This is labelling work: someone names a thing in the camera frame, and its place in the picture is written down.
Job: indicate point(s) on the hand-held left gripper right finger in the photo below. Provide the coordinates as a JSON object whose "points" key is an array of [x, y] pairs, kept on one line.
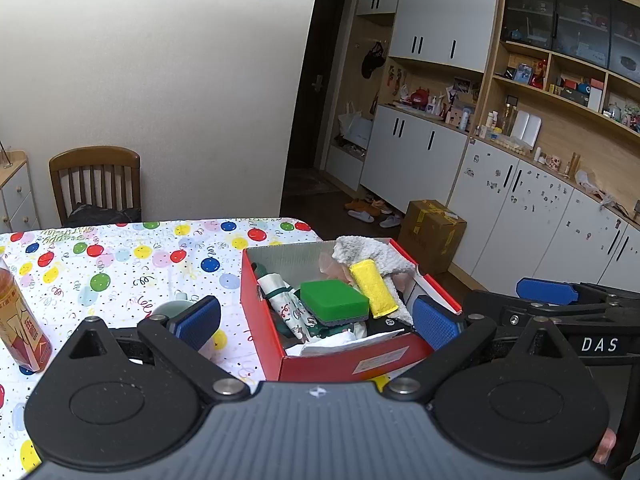
{"points": [[436, 322]]}

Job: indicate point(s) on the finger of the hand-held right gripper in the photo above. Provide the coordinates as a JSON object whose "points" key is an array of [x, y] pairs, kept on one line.
{"points": [[492, 304], [545, 290]]}

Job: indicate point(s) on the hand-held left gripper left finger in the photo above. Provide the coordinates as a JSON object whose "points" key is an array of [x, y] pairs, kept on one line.
{"points": [[197, 317]]}

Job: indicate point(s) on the black soft cap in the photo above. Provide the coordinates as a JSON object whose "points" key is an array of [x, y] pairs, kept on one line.
{"points": [[390, 329]]}

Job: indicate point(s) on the red shoe box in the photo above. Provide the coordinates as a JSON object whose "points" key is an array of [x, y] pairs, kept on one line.
{"points": [[260, 310]]}

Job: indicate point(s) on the yellow sponge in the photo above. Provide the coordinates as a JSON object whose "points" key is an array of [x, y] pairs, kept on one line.
{"points": [[372, 287]]}

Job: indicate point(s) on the grey white towel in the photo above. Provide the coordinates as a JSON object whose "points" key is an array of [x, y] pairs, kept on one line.
{"points": [[370, 250]]}

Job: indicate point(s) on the green sponge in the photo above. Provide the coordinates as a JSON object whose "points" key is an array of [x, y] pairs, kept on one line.
{"points": [[332, 297]]}

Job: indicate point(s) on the pink bath pouf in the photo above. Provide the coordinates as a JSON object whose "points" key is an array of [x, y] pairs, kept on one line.
{"points": [[330, 265]]}

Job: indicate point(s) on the person's right hand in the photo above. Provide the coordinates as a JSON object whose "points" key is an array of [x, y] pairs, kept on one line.
{"points": [[605, 446]]}

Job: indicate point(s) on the pale green cup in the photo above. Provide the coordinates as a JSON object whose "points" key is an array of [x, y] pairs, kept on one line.
{"points": [[167, 309]]}

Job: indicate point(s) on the cardboard box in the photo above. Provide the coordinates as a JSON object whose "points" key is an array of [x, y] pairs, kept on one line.
{"points": [[430, 235]]}

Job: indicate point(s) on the pale slipper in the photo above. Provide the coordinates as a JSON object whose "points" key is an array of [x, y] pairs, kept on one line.
{"points": [[391, 220], [360, 216]]}

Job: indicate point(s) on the dark cushion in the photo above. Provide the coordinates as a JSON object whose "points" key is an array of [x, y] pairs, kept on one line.
{"points": [[102, 215]]}

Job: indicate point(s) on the orange slipper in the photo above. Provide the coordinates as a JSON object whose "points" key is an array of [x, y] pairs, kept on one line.
{"points": [[357, 205]]}

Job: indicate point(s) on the tea bottle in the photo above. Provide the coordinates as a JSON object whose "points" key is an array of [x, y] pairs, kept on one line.
{"points": [[22, 320]]}

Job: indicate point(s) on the wooden chair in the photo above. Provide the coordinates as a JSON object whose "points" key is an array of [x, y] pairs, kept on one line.
{"points": [[95, 160]]}

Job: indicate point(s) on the white shopping bag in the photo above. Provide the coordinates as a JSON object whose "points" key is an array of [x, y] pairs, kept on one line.
{"points": [[356, 127]]}

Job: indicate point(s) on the white wood-topped side cabinet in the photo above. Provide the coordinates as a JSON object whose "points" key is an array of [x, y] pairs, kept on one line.
{"points": [[17, 195]]}

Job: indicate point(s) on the dark door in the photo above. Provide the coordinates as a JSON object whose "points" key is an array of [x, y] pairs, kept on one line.
{"points": [[315, 85]]}

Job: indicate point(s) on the black hanging bag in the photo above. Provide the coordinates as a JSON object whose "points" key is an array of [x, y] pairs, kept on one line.
{"points": [[373, 62]]}

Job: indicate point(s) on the white and wood wall cabinet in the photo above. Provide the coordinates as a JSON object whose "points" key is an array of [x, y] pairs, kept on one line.
{"points": [[440, 15]]}

